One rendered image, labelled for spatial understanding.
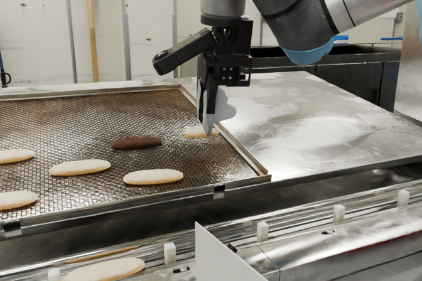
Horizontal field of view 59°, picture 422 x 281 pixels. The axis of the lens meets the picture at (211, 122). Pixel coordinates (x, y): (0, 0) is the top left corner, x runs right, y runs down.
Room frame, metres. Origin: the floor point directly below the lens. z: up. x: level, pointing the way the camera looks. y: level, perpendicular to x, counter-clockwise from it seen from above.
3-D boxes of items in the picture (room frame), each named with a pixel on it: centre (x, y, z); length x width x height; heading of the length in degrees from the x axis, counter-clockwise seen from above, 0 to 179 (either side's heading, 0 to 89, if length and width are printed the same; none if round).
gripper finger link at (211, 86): (0.64, 0.00, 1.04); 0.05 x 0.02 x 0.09; 14
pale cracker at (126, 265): (0.40, 0.13, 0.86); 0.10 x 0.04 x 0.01; 113
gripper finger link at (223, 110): (0.65, -0.02, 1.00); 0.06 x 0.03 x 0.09; 104
